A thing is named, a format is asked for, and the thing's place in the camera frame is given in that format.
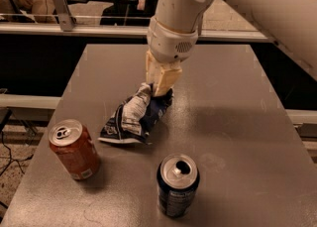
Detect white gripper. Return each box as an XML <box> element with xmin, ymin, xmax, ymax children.
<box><xmin>146</xmin><ymin>17</ymin><xmax>198</xmax><ymax>97</ymax></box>

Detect blue chip bag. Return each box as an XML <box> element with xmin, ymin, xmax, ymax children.
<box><xmin>98</xmin><ymin>83</ymin><xmax>173</xmax><ymax>144</ymax></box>

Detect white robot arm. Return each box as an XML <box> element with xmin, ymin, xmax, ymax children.
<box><xmin>146</xmin><ymin>0</ymin><xmax>317</xmax><ymax>97</ymax></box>

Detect dark blue soda can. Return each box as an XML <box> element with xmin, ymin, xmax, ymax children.
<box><xmin>157</xmin><ymin>154</ymin><xmax>200</xmax><ymax>218</ymax></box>

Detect red coke can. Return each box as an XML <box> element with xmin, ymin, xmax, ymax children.
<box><xmin>49</xmin><ymin>119</ymin><xmax>100</xmax><ymax>180</ymax></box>

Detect black office chair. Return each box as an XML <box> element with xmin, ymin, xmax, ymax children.
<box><xmin>84</xmin><ymin>0</ymin><xmax>162</xmax><ymax>27</ymax></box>

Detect metal barrier rail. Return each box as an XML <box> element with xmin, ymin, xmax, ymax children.
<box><xmin>0</xmin><ymin>23</ymin><xmax>270</xmax><ymax>43</ymax></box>

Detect left metal barrier bracket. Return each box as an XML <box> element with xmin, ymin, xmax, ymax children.
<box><xmin>53</xmin><ymin>0</ymin><xmax>74</xmax><ymax>32</ymax></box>

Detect black floor cables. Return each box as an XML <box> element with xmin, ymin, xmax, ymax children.
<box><xmin>0</xmin><ymin>128</ymin><xmax>36</xmax><ymax>212</ymax></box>

